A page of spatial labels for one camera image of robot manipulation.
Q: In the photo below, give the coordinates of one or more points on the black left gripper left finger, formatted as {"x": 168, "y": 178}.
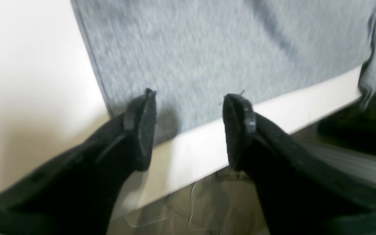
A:
{"x": 75, "y": 192}

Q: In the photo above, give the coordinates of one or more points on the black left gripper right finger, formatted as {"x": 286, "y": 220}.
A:
{"x": 299, "y": 194}

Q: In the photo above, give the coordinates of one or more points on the grey t-shirt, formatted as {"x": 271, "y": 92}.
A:
{"x": 193, "y": 52}

